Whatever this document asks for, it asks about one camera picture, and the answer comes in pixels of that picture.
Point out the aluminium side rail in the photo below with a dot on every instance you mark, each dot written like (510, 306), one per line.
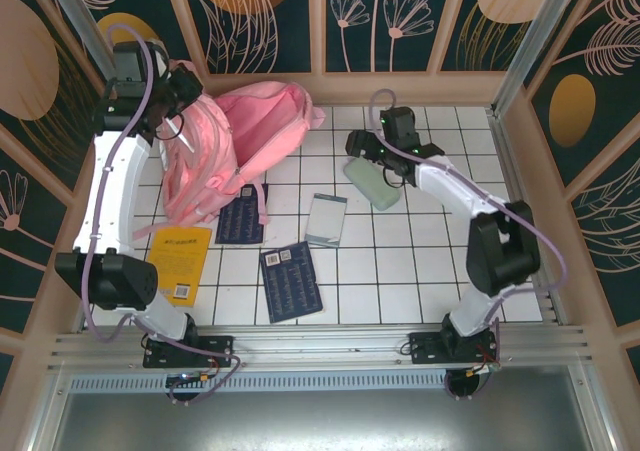
(510, 171)

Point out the yellow book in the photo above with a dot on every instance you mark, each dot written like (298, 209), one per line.
(180, 261)

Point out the black base electronics module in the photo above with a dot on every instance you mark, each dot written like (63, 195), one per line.
(470, 383)
(187, 382)

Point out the white teal notebook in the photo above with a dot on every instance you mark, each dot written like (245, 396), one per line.
(326, 218)

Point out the slotted metal vent strip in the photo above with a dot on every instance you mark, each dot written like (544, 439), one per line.
(325, 382)

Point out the pink school backpack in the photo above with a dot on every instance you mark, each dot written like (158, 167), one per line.
(260, 126)

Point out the aluminium corner post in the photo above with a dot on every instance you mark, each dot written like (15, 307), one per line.
(82, 21)
(532, 36)

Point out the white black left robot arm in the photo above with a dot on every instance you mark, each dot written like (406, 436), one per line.
(120, 181)

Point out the green pencil case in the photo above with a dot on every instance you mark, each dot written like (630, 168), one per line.
(372, 186)

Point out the dark blue book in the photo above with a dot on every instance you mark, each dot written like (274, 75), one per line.
(292, 286)
(240, 221)

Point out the grey metal sheet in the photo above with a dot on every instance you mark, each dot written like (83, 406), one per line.
(325, 421)

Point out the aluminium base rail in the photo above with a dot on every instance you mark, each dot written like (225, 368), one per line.
(325, 343)

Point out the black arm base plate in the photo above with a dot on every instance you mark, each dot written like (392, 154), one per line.
(220, 351)
(425, 351)

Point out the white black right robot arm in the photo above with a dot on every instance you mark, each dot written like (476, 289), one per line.
(500, 251)

